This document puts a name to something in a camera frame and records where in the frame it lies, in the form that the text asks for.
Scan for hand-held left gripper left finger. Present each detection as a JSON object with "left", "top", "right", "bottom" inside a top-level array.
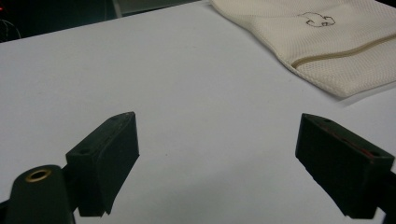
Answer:
[{"left": 64, "top": 111, "right": 140, "bottom": 217}]

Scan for cream mesh laundry bag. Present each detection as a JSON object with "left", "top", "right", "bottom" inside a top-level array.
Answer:
[{"left": 210, "top": 0, "right": 396, "bottom": 99}]

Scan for thin dark cable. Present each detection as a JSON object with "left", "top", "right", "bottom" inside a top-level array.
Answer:
[{"left": 0, "top": 19, "right": 22, "bottom": 43}]

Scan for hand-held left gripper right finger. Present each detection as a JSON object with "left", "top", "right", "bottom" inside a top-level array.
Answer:
[{"left": 294, "top": 113, "right": 396, "bottom": 219}]

